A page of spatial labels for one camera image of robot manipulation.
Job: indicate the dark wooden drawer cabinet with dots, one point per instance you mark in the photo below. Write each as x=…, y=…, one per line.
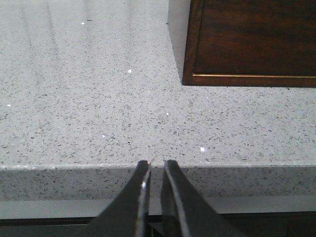
x=251, y=43

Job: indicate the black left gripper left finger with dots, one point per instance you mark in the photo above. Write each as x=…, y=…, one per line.
x=127, y=215

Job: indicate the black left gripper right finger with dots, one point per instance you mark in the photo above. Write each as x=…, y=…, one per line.
x=184, y=212

